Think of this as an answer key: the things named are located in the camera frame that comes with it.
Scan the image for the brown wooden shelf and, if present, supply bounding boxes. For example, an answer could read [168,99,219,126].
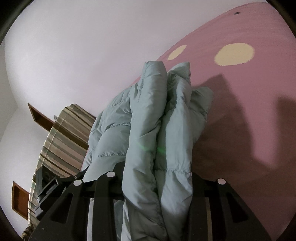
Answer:
[28,103,54,132]
[11,181,29,220]

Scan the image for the light blue puffer jacket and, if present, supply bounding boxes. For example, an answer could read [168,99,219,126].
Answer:
[82,61,213,240]

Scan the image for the brown wooden shelf lower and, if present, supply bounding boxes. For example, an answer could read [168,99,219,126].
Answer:
[11,181,29,220]

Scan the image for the pink bedspread with cream dots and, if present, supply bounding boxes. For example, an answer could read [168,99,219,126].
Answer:
[140,1,295,240]

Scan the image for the brown wooden shelf upper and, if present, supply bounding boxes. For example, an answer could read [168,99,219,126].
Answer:
[28,103,54,132]

